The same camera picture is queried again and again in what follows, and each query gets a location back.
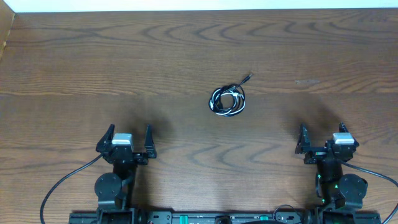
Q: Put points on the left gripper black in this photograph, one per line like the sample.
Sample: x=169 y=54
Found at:
x=142 y=160

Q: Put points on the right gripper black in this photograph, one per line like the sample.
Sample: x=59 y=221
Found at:
x=303 y=145

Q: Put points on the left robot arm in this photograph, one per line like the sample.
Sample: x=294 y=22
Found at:
x=114 y=189

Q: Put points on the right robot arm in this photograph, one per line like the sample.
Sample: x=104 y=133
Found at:
x=342 y=194

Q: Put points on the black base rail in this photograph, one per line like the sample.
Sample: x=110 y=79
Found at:
x=224 y=217

